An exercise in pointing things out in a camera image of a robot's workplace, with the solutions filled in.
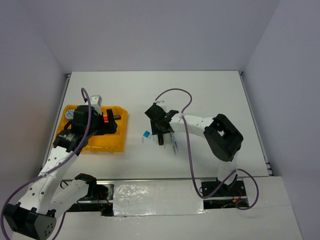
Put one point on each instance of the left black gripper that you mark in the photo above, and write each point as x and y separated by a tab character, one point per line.
110	127

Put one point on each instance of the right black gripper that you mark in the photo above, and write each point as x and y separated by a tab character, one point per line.
155	130

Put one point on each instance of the orange black highlighter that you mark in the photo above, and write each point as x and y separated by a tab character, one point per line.
117	117

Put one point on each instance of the blue black highlighter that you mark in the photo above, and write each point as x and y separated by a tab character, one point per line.
160	140

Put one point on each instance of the white pen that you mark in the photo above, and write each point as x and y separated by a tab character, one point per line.
176	143
171	142

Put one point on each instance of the blue highlighter cap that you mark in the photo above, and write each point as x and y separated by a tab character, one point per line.
147	134

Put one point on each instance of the grey-blue round tin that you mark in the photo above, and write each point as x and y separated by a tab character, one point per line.
69	114

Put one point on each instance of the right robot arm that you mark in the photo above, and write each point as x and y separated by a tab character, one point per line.
223	138

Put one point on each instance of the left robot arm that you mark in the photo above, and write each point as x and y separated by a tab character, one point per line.
35	215

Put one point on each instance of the yellow thin pen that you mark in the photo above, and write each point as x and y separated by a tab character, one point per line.
164	141

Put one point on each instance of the orange plastic sorting tray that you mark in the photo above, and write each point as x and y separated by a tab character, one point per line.
107	135

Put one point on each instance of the silver foil covered plate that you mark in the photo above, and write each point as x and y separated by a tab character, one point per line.
156	198

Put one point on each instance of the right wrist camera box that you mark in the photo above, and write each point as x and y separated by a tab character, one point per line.
162	104

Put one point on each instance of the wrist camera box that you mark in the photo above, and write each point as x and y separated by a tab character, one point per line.
162	104
96	103

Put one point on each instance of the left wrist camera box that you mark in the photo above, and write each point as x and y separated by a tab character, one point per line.
96	103

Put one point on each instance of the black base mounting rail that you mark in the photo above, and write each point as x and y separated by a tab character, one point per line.
212	196

